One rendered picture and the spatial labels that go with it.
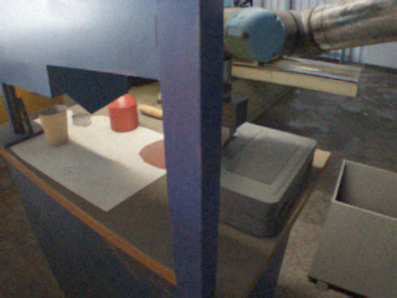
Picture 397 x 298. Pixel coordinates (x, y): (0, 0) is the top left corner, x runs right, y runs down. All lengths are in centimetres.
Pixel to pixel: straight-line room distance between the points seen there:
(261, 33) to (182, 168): 23
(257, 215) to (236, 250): 6
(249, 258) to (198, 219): 20
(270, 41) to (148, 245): 35
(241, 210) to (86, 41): 32
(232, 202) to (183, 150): 24
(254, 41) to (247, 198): 22
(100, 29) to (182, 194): 17
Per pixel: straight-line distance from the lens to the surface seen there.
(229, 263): 43
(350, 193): 172
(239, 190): 44
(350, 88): 275
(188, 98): 20
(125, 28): 26
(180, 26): 20
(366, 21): 41
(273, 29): 41
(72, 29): 34
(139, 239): 47
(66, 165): 71
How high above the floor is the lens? 128
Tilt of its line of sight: 27 degrees down
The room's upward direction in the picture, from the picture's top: 1 degrees counter-clockwise
